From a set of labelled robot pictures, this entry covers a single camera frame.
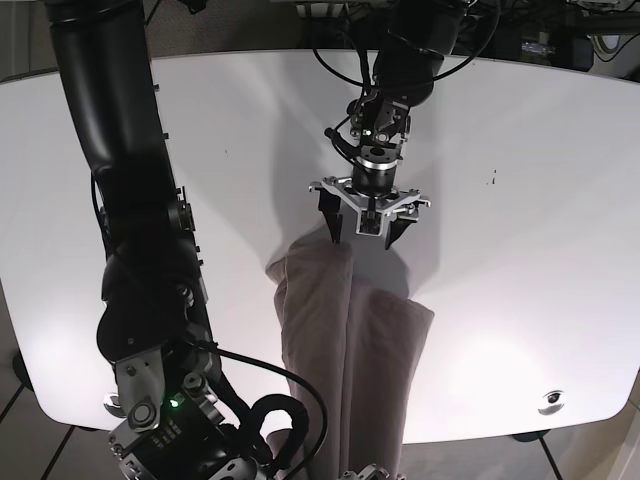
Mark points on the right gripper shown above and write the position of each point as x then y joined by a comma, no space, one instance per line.
192,441

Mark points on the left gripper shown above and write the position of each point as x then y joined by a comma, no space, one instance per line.
370,186

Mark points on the mauve brown T-shirt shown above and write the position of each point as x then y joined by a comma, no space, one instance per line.
349,328

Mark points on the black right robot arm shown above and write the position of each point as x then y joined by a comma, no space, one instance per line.
155,330

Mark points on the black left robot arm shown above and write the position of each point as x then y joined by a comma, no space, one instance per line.
420,34

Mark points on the left chrome table grommet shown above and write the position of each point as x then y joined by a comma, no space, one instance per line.
112,405

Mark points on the chrome table grommet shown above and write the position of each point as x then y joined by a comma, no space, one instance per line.
112,405
552,402

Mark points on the power strip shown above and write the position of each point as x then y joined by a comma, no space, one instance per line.
430,20

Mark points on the right chrome table grommet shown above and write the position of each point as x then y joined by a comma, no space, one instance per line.
552,402

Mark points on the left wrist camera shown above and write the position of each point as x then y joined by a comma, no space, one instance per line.
370,223

